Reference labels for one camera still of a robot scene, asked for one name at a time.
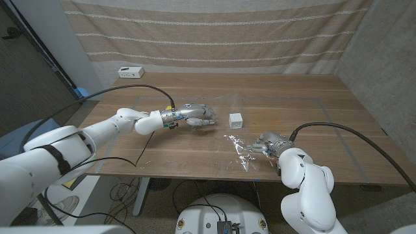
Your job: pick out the white robot chest edge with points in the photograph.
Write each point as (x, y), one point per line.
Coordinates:
(65, 229)

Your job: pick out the small yellow object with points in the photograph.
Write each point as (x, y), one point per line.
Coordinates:
(70, 184)

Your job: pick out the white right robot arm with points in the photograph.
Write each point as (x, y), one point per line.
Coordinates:
(308, 191)

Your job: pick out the grey table leg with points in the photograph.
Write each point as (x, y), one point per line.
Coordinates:
(141, 196)

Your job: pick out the white power strip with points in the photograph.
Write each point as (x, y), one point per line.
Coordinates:
(130, 72)

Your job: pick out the dark round grille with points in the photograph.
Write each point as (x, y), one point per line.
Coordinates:
(160, 184)

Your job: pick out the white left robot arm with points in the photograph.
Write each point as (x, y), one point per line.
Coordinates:
(65, 156)

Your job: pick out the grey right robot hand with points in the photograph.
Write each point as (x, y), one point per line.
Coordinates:
(273, 143)

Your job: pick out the clear cellophane sheet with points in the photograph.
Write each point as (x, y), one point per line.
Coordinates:
(240, 149)

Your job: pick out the blue-grey chair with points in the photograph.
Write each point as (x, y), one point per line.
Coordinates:
(13, 139)

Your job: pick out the white robot torso base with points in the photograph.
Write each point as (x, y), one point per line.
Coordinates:
(208, 211)

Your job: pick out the white sneaker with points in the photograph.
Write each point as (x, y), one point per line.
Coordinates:
(65, 208)

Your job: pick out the small white box package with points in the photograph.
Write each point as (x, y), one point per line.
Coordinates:
(236, 121)

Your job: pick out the beige striped backdrop cloth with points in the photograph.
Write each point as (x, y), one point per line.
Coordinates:
(211, 35)

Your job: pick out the small grey electronics module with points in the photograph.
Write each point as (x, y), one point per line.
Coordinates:
(227, 227)

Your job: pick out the small blue object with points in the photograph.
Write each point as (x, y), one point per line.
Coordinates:
(83, 92)

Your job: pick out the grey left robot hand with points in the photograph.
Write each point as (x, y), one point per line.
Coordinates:
(195, 111)

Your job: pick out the white flat board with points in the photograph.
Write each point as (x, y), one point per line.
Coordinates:
(91, 201)

